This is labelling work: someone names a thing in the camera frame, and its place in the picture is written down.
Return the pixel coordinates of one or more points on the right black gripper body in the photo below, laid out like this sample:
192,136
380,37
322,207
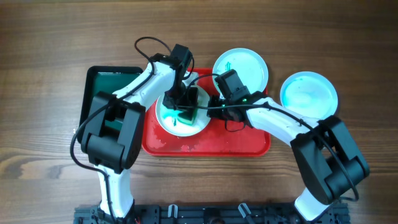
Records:
219,108

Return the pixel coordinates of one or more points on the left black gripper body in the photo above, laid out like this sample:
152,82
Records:
181,97

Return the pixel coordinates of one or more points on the green yellow sponge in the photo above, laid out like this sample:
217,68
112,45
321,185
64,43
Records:
187,117

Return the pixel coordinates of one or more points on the white plate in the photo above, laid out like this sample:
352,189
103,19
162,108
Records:
169,120
250,67
309,94

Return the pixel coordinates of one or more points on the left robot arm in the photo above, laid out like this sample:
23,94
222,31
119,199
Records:
112,133

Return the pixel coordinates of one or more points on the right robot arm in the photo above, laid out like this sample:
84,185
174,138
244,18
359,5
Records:
329,160

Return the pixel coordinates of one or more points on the red plastic tray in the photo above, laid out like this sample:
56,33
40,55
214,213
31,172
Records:
218,139

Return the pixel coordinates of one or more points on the dark green tray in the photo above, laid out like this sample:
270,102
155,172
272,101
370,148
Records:
107,79

